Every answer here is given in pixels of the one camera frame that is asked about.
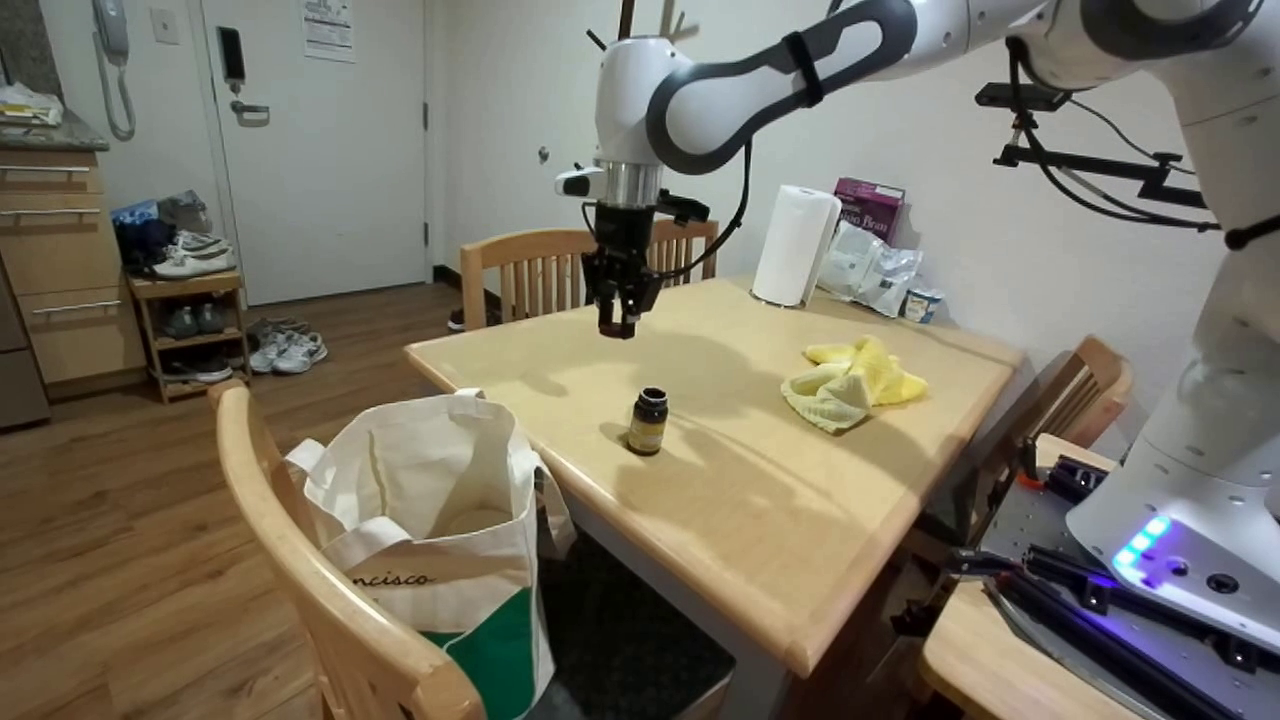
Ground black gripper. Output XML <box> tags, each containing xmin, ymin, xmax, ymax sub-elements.
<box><xmin>579</xmin><ymin>195</ymin><xmax>668</xmax><ymax>338</ymax></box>

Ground white robot base blue light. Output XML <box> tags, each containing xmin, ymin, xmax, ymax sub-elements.
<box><xmin>1063</xmin><ymin>445</ymin><xmax>1280</xmax><ymax>657</ymax></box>

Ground brown bottle yellow label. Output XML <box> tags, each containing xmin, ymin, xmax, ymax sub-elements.
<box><xmin>621</xmin><ymin>384</ymin><xmax>670</xmax><ymax>458</ymax></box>

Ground wooden slat back chair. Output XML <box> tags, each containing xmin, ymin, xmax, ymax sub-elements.
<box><xmin>454</xmin><ymin>217</ymin><xmax>725</xmax><ymax>335</ymax></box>

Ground white paper towel roll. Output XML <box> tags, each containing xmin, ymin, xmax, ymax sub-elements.
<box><xmin>749</xmin><ymin>179</ymin><xmax>843</xmax><ymax>313</ymax></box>

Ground yellow cloth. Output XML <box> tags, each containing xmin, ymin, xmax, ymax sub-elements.
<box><xmin>774</xmin><ymin>333</ymin><xmax>932</xmax><ymax>436</ymax></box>

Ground white plastic bag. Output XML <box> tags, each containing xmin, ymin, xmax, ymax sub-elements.
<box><xmin>811</xmin><ymin>217</ymin><xmax>926</xmax><ymax>318</ymax></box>

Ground purple package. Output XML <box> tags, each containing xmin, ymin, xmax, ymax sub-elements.
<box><xmin>831</xmin><ymin>177</ymin><xmax>912</xmax><ymax>246</ymax></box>

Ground white green tote bag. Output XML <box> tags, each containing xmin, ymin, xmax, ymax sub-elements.
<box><xmin>278</xmin><ymin>387</ymin><xmax>579</xmax><ymax>720</ymax></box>

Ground small printed packet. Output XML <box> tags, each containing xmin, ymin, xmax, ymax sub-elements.
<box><xmin>900</xmin><ymin>285</ymin><xmax>946</xmax><ymax>327</ymax></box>

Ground white door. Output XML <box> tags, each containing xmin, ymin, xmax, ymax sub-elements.
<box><xmin>194</xmin><ymin>0</ymin><xmax>437</xmax><ymax>307</ymax></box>

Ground grey white floor sneakers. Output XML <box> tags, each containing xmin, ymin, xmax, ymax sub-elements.
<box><xmin>244</xmin><ymin>315</ymin><xmax>334</xmax><ymax>378</ymax></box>

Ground paper notice sheet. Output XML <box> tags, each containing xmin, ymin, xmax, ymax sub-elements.
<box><xmin>296</xmin><ymin>0</ymin><xmax>359</xmax><ymax>65</ymax></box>

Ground wooden chair with tote bag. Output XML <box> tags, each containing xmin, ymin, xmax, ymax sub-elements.
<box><xmin>208</xmin><ymin>378</ymin><xmax>486</xmax><ymax>720</ymax></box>

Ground white sneakers on rack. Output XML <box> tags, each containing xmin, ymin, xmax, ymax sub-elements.
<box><xmin>149</xmin><ymin>228</ymin><xmax>239</xmax><ymax>285</ymax></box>

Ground wooden shoe rack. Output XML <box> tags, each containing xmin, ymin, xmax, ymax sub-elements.
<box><xmin>122</xmin><ymin>262</ymin><xmax>255</xmax><ymax>405</ymax></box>

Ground wooden chair beside robot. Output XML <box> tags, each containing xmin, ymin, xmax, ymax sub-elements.
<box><xmin>915</xmin><ymin>333</ymin><xmax>1136</xmax><ymax>553</ymax></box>

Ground black door lock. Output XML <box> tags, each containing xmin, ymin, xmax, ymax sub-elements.
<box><xmin>216</xmin><ymin>24</ymin><xmax>248</xmax><ymax>87</ymax></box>

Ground small wooden side table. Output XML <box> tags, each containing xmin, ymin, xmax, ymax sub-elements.
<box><xmin>915</xmin><ymin>576</ymin><xmax>1136</xmax><ymax>720</ymax></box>

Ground wooden drawer cabinet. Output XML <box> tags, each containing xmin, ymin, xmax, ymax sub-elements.
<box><xmin>0</xmin><ymin>141</ymin><xmax>149</xmax><ymax>398</ymax></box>

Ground grey kitchen appliance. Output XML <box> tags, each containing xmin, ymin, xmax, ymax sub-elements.
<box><xmin>0</xmin><ymin>257</ymin><xmax>57</xmax><ymax>436</ymax></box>

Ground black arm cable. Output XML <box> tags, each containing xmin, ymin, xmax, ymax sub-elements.
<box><xmin>652</xmin><ymin>130</ymin><xmax>758</xmax><ymax>288</ymax></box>

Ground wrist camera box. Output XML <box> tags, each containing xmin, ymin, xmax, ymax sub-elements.
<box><xmin>555</xmin><ymin>159</ymin><xmax>612</xmax><ymax>204</ymax></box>

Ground silver door handle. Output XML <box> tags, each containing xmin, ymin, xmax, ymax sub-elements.
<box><xmin>224</xmin><ymin>97</ymin><xmax>277</xmax><ymax>130</ymax></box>

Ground black camera stand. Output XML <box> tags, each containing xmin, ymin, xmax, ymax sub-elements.
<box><xmin>970</xmin><ymin>34</ymin><xmax>1221</xmax><ymax>238</ymax></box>

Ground black metal mount frame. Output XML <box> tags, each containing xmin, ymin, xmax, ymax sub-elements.
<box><xmin>887</xmin><ymin>535</ymin><xmax>1280</xmax><ymax>720</ymax></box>

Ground white wall phone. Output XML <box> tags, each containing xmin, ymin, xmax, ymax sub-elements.
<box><xmin>89</xmin><ymin>0</ymin><xmax>141</xmax><ymax>143</ymax></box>

